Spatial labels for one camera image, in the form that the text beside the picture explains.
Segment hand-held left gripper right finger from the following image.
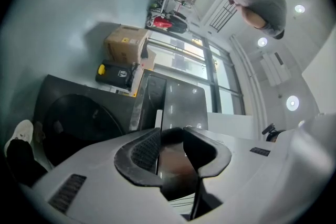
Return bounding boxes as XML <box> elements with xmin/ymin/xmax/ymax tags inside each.
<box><xmin>183</xmin><ymin>118</ymin><xmax>334</xmax><ymax>224</ymax></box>

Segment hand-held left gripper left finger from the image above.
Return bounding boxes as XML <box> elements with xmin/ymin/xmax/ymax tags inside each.
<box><xmin>22</xmin><ymin>127</ymin><xmax>186</xmax><ymax>224</ymax></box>

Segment person's black trousers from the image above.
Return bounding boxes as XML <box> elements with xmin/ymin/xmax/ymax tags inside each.
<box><xmin>6</xmin><ymin>138</ymin><xmax>50</xmax><ymax>187</ymax></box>

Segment person's left white shoe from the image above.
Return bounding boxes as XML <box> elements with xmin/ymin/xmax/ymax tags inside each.
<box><xmin>3</xmin><ymin>119</ymin><xmax>35</xmax><ymax>158</ymax></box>

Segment black and yellow case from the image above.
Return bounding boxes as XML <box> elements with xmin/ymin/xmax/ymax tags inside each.
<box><xmin>94</xmin><ymin>59</ymin><xmax>135</xmax><ymax>91</ymax></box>

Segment black framed glass door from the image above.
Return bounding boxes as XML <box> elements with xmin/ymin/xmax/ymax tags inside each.
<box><xmin>145</xmin><ymin>30</ymin><xmax>246</xmax><ymax>116</ymax></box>

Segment white ceiling air conditioner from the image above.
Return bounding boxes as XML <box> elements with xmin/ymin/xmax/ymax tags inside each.
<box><xmin>259</xmin><ymin>51</ymin><xmax>292</xmax><ymax>88</ymax></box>

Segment large brown cardboard box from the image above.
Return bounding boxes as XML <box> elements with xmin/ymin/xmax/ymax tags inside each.
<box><xmin>143</xmin><ymin>47</ymin><xmax>159</xmax><ymax>72</ymax></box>

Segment black cloth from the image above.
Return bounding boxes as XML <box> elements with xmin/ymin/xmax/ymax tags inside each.
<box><xmin>140</xmin><ymin>38</ymin><xmax>150</xmax><ymax>59</ymax></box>

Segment red bag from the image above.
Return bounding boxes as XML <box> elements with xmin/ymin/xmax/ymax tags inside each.
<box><xmin>153</xmin><ymin>16</ymin><xmax>174</xmax><ymax>30</ymax></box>

